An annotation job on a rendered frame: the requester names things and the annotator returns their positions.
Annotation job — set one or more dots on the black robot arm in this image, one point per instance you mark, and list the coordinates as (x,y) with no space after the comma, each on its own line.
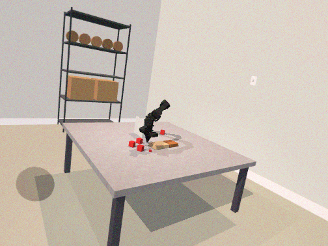
(155,115)

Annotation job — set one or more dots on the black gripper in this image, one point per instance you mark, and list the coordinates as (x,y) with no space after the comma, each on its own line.
(150,134)

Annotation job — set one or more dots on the brown square block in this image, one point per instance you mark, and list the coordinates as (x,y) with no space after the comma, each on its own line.
(171,143)

